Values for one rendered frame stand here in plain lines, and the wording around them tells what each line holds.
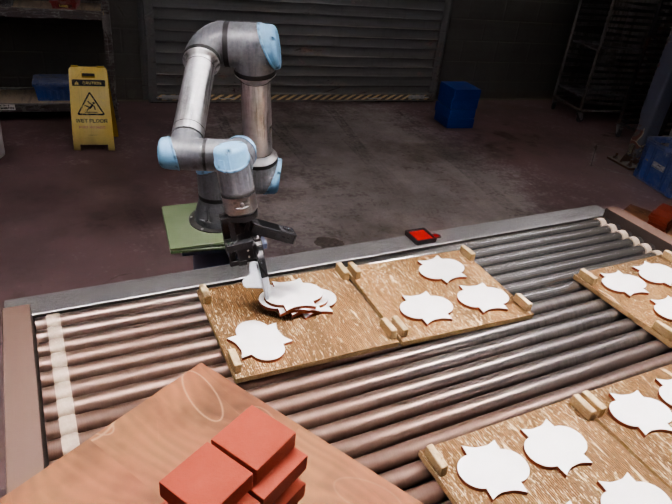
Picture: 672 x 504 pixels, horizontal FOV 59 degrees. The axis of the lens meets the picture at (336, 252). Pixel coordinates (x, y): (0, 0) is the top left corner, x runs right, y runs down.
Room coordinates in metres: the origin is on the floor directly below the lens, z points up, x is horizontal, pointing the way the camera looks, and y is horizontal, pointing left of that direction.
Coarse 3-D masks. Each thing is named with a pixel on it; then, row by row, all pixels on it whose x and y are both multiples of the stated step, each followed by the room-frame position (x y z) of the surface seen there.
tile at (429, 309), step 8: (408, 296) 1.32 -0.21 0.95; (416, 296) 1.33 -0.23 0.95; (424, 296) 1.33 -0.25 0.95; (432, 296) 1.34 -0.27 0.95; (408, 304) 1.28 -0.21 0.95; (416, 304) 1.29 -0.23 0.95; (424, 304) 1.29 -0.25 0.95; (432, 304) 1.30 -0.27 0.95; (440, 304) 1.30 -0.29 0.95; (448, 304) 1.31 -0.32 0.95; (400, 312) 1.26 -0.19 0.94; (408, 312) 1.25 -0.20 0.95; (416, 312) 1.25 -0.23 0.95; (424, 312) 1.26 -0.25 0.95; (432, 312) 1.26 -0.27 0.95; (440, 312) 1.27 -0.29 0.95; (448, 312) 1.27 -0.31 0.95; (416, 320) 1.23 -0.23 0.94; (424, 320) 1.22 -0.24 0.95; (432, 320) 1.23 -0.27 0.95; (440, 320) 1.24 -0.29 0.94; (448, 320) 1.24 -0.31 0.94
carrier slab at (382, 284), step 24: (384, 264) 1.49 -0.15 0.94; (408, 264) 1.51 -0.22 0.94; (360, 288) 1.35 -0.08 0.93; (384, 288) 1.36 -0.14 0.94; (408, 288) 1.38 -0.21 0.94; (432, 288) 1.39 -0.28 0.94; (456, 288) 1.41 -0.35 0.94; (504, 288) 1.44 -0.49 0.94; (384, 312) 1.25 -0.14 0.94; (456, 312) 1.29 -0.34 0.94; (480, 312) 1.30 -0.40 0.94; (504, 312) 1.31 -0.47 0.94; (528, 312) 1.33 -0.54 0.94; (408, 336) 1.16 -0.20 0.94; (432, 336) 1.18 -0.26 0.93
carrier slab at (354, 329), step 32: (224, 288) 1.27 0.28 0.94; (256, 288) 1.29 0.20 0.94; (352, 288) 1.34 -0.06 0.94; (224, 320) 1.14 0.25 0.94; (256, 320) 1.16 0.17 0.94; (288, 320) 1.17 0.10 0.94; (320, 320) 1.19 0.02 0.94; (352, 320) 1.20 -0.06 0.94; (224, 352) 1.03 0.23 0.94; (288, 352) 1.05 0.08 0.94; (320, 352) 1.06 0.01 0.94; (352, 352) 1.08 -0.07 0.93
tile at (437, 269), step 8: (424, 264) 1.50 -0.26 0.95; (432, 264) 1.51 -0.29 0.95; (440, 264) 1.51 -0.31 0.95; (448, 264) 1.52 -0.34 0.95; (456, 264) 1.52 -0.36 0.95; (424, 272) 1.46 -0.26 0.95; (432, 272) 1.46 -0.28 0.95; (440, 272) 1.47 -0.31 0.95; (448, 272) 1.47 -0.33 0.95; (456, 272) 1.48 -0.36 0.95; (432, 280) 1.43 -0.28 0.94; (440, 280) 1.43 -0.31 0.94; (448, 280) 1.43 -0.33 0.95
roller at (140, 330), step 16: (576, 240) 1.83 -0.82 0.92; (592, 240) 1.85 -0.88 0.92; (608, 240) 1.88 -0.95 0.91; (496, 256) 1.65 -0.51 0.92; (512, 256) 1.67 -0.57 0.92; (528, 256) 1.69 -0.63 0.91; (160, 320) 1.13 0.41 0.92; (176, 320) 1.14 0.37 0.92; (192, 320) 1.15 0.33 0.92; (80, 336) 1.04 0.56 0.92; (96, 336) 1.05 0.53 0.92; (112, 336) 1.06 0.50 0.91; (128, 336) 1.07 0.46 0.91; (48, 352) 0.99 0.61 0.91
